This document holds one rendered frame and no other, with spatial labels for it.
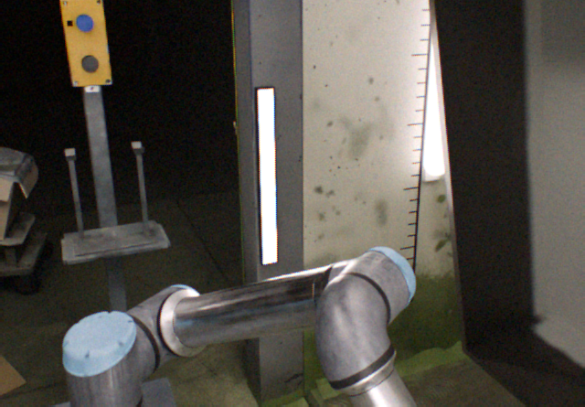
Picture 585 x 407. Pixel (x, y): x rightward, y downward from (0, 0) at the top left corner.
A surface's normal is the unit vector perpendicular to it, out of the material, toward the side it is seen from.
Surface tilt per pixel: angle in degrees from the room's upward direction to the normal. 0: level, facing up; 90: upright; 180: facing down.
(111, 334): 5
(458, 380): 0
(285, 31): 90
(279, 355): 90
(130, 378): 90
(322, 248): 90
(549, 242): 102
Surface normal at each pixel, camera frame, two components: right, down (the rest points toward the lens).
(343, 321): -0.33, -0.51
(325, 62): 0.37, 0.31
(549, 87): -0.90, 0.33
